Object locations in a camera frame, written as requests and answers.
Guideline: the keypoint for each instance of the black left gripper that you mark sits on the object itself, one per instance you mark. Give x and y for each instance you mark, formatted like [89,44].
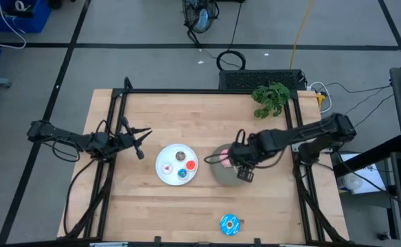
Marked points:
[126,140]

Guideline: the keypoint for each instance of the red sugar donut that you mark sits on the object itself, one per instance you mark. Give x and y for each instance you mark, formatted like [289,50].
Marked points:
[188,165]

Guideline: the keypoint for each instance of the grey round plate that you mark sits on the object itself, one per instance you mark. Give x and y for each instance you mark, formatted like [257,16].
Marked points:
[221,176]

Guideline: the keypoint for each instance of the white donut with pink icing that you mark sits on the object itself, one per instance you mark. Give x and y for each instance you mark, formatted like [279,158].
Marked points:
[164,168]

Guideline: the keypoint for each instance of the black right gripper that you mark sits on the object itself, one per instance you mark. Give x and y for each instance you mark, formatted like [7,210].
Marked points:
[241,154]

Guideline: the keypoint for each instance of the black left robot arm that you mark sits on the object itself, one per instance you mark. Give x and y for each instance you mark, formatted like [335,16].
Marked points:
[66,139]

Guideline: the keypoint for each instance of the white round plate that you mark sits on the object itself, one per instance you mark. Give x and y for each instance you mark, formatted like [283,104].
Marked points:
[166,154]

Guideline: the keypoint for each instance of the blue donut with pink sprinkles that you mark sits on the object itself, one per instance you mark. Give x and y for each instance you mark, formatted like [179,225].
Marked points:
[180,174]

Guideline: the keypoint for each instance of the chocolate sprinkle donut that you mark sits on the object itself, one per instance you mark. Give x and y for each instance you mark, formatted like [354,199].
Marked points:
[177,156]

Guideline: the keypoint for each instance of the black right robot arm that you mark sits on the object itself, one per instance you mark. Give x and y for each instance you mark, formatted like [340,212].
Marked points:
[307,132]

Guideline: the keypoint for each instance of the green leafy plant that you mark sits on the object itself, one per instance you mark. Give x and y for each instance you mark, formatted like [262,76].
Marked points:
[271,99]

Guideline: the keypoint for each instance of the white paper sheet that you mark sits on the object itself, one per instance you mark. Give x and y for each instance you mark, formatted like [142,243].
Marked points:
[368,175]

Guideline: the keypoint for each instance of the black floor fan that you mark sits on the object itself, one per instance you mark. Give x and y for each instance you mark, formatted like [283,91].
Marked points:
[200,19]

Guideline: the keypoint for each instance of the white tape roll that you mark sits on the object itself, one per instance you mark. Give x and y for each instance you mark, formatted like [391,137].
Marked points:
[351,181]

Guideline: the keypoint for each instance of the pink frosted donut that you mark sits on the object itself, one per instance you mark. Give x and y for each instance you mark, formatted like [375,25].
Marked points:
[224,158]

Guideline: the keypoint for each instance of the blue donut with white drizzle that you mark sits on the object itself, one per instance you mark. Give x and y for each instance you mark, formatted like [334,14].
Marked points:
[225,219]

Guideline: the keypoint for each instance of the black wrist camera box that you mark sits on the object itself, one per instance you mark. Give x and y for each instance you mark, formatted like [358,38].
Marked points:
[246,175]

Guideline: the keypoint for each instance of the black aluminium table frame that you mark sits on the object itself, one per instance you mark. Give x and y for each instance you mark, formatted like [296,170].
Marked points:
[204,91]

